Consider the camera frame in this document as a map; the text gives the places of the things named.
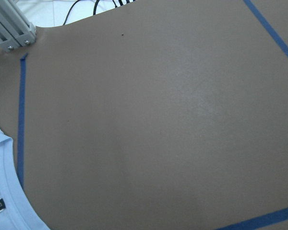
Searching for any light blue t-shirt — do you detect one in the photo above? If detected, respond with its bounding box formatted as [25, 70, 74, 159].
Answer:
[0, 130, 49, 230]

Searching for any aluminium frame post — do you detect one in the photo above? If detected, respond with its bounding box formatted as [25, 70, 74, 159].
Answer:
[0, 0, 36, 52]

